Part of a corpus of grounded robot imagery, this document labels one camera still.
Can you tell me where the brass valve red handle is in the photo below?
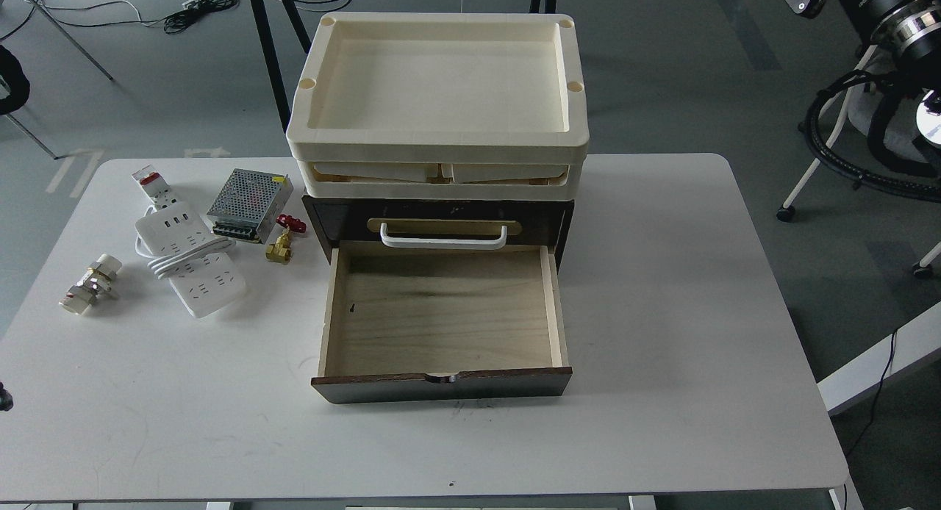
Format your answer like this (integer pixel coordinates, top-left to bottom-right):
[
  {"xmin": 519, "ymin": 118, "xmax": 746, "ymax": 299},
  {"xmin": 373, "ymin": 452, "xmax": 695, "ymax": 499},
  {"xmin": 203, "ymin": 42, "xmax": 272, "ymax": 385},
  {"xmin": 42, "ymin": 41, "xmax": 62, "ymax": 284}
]
[{"xmin": 265, "ymin": 213, "xmax": 307, "ymax": 265}]

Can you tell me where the white power strip with cable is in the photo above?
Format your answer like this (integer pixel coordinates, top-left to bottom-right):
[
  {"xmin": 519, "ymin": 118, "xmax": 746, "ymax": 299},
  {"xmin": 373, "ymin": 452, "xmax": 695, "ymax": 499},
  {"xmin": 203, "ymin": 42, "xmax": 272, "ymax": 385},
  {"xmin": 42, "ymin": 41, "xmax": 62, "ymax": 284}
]
[{"xmin": 135, "ymin": 202, "xmax": 248, "ymax": 318}]

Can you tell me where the black camera equipment with hose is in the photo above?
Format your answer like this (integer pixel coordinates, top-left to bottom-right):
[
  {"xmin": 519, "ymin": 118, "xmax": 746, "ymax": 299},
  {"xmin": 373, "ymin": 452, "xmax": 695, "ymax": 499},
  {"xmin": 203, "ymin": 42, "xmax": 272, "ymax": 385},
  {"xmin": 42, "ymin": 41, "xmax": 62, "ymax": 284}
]
[{"xmin": 784, "ymin": 0, "xmax": 939, "ymax": 203}]

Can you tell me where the white table edge right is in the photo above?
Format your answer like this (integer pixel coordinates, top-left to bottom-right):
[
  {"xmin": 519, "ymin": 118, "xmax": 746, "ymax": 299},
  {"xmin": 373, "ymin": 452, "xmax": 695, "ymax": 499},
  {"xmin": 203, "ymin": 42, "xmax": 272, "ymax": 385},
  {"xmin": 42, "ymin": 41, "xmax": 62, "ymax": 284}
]
[{"xmin": 817, "ymin": 320, "xmax": 940, "ymax": 416}]

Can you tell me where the silver metal power supply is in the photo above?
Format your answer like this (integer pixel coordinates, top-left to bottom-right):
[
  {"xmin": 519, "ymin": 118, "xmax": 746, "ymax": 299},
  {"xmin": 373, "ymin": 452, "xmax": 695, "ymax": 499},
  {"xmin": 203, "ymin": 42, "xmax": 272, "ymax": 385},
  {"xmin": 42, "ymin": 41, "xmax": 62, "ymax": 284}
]
[{"xmin": 207, "ymin": 168, "xmax": 293, "ymax": 243}]

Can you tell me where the black cable bundle on floor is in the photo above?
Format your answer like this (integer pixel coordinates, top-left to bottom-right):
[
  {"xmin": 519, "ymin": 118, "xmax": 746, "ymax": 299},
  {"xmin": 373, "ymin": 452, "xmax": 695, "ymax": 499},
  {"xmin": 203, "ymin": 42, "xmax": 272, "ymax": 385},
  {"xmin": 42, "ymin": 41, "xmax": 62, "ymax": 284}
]
[{"xmin": 162, "ymin": 0, "xmax": 241, "ymax": 35}]

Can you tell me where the white upper drawer handle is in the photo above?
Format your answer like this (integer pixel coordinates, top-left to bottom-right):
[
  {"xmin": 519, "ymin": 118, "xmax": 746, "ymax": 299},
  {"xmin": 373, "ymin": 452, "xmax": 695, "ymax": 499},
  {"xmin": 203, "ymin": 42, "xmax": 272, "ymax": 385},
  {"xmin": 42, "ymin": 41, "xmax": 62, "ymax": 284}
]
[{"xmin": 379, "ymin": 223, "xmax": 508, "ymax": 250}]

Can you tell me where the open wooden drawer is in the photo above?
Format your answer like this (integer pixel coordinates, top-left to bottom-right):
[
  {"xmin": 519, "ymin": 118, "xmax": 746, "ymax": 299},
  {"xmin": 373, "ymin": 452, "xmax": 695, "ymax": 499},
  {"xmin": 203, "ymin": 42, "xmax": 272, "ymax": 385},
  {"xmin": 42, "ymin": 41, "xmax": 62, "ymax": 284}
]
[{"xmin": 310, "ymin": 242, "xmax": 573, "ymax": 405}]

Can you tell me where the white red circuit breaker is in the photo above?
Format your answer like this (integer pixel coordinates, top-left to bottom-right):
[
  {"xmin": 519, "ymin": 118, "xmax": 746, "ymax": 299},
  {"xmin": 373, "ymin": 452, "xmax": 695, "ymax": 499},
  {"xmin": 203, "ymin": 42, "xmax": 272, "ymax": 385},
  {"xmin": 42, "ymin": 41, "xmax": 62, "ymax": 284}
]
[{"xmin": 132, "ymin": 165, "xmax": 181, "ymax": 211}]

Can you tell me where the cream plastic stacked tray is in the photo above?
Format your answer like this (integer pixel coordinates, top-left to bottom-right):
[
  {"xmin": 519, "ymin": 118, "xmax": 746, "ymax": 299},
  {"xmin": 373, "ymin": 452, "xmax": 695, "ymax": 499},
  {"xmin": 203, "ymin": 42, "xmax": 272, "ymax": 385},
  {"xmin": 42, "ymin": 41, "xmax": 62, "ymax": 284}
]
[{"xmin": 286, "ymin": 12, "xmax": 590, "ymax": 201}]

